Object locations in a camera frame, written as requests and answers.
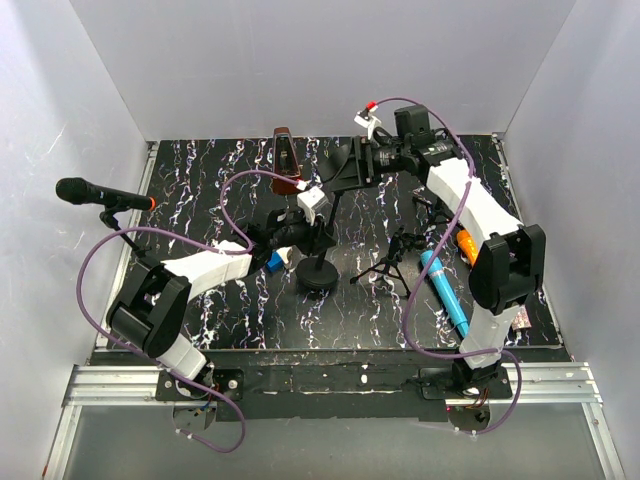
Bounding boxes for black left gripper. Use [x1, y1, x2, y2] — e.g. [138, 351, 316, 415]
[269, 207, 336, 258]

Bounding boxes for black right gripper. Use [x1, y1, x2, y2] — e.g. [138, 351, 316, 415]
[326, 136, 409, 192]

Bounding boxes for black round base mic stand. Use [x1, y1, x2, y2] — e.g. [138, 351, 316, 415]
[296, 177, 374, 291]

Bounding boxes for blue white toy block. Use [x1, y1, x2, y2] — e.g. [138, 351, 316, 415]
[266, 247, 293, 273]

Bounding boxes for black tripod stand blue mic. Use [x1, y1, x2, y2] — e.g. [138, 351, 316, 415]
[349, 226, 426, 298]

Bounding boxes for black shock mount tripod stand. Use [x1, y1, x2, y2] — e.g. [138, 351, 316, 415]
[412, 195, 453, 236]

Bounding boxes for blue microphone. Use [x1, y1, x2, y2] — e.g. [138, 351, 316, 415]
[420, 250, 469, 338]

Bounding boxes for black stand for black mic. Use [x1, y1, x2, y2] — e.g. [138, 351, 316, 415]
[98, 197, 156, 266]

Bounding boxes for black microphone orange tip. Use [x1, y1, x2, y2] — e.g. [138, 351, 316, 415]
[55, 177, 156, 211]

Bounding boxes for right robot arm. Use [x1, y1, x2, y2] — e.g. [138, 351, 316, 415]
[318, 101, 546, 398]

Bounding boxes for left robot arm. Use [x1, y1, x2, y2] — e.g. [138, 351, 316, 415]
[107, 208, 336, 400]

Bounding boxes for brown metronome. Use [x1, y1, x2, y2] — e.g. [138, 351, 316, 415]
[271, 127, 302, 196]

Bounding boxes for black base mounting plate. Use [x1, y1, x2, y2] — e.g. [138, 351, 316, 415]
[156, 350, 515, 422]

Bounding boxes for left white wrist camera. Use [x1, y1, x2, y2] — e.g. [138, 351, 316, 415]
[296, 186, 329, 226]

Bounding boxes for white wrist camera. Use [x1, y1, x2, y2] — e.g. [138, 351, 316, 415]
[354, 101, 382, 140]
[296, 186, 329, 226]

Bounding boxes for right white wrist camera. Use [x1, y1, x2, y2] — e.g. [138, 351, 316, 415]
[354, 101, 382, 140]

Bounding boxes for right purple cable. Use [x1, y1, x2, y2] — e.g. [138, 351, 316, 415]
[374, 96, 524, 435]

